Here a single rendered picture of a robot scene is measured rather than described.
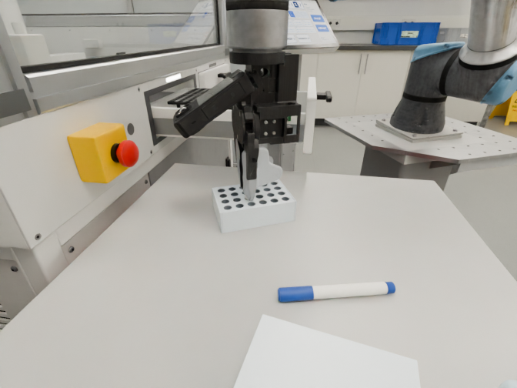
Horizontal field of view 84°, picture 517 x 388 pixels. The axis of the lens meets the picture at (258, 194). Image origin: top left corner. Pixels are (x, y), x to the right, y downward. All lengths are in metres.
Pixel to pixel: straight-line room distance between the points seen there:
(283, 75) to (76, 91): 0.29
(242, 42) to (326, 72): 3.29
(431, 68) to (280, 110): 0.61
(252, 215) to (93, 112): 0.29
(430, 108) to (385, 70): 2.83
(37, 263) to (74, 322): 0.12
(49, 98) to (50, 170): 0.09
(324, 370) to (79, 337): 0.25
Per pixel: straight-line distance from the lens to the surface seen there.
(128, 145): 0.46
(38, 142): 0.45
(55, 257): 0.49
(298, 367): 0.26
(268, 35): 0.37
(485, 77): 0.88
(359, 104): 3.78
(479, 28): 0.84
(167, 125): 0.66
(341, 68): 3.67
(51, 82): 0.47
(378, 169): 1.02
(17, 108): 0.43
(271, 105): 0.39
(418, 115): 0.97
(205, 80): 0.93
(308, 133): 0.58
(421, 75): 0.95
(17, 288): 0.57
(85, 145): 0.46
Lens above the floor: 1.03
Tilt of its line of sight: 29 degrees down
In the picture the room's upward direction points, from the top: straight up
